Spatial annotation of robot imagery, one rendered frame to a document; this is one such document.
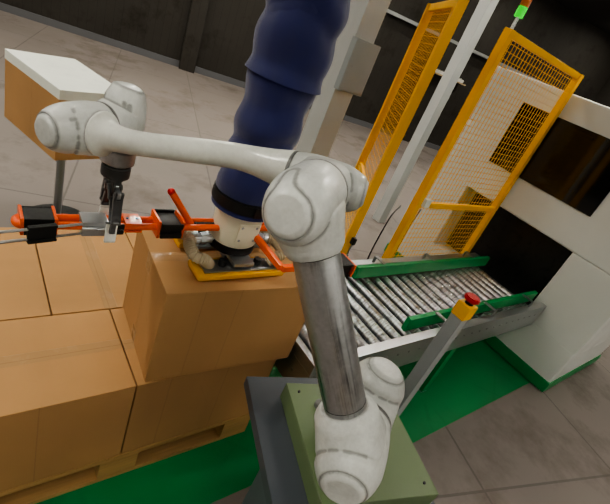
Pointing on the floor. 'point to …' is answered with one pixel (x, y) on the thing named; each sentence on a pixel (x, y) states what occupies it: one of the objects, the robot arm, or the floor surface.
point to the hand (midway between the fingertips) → (107, 226)
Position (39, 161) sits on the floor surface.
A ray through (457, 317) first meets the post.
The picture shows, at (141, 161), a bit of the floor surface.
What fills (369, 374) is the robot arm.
